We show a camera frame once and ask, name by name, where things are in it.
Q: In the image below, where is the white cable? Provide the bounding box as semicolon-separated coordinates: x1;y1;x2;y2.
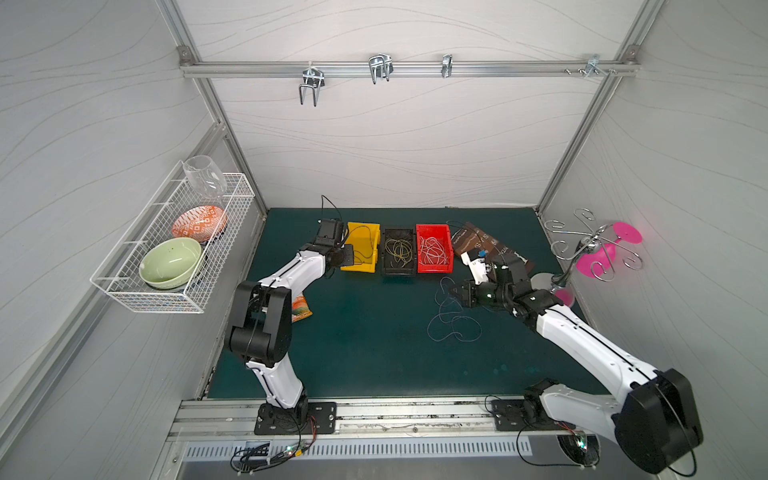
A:
418;235;451;268

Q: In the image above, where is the yellow cable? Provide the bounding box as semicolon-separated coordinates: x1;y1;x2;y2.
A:
385;237;415;269

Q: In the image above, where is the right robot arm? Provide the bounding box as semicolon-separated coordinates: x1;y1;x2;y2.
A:
453;249;704;474

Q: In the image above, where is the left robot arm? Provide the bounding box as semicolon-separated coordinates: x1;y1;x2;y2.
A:
224;219;354;425

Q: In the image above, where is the yellow plastic bin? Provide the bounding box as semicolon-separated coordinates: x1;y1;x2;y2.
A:
341;222;381;274

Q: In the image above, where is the red plastic bin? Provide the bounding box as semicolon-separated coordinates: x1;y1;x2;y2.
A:
416;224;454;274

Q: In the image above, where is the brown chips bag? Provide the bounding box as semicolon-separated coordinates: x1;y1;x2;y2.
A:
451;222;534;273

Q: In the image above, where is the black plastic bin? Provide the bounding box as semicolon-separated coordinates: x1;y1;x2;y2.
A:
381;228;417;277

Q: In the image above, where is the orange snack packet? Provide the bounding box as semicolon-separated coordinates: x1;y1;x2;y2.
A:
292;295;313;323

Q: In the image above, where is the green tabletop mat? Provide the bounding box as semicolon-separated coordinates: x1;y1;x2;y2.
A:
208;207;606;399

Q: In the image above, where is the pink plastic wine glass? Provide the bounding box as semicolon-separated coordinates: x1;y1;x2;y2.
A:
551;222;644;307

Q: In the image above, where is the orange patterned bowl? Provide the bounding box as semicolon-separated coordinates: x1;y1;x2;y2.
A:
171;205;228;244

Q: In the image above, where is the silver glass holder stand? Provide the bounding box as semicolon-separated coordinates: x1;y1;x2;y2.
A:
531;208;644;306

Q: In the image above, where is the clear glass cup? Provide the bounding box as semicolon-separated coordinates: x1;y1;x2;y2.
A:
182;155;227;203

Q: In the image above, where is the green bowl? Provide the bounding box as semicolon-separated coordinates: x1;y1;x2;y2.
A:
139;237;203;290

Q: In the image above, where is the metal double hook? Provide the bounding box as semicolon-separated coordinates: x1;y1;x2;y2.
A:
298;67;325;107

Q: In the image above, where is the metal loop hook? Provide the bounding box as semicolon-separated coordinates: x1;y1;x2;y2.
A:
368;53;394;85

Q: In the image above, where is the small metal hook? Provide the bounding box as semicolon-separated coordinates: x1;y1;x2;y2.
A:
441;54;453;79

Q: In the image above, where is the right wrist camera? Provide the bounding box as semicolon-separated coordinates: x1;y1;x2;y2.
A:
460;248;489;285

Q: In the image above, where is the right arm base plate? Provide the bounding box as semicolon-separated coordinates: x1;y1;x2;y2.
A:
485;396;575;433

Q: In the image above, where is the white wire basket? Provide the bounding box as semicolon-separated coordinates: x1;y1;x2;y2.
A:
90;165;254;314

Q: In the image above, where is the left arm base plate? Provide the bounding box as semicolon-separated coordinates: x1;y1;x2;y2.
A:
253;401;338;436

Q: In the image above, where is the aluminium front rail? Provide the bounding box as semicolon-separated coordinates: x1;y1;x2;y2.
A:
167;395;598;442

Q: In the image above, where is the aluminium rail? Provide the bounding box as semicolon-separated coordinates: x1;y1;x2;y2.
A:
167;395;598;442
180;58;641;80

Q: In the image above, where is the aluminium top rail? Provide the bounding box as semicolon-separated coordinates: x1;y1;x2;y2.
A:
180;58;641;80

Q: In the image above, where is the metal bracket hook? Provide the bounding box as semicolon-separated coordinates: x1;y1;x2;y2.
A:
563;54;617;79

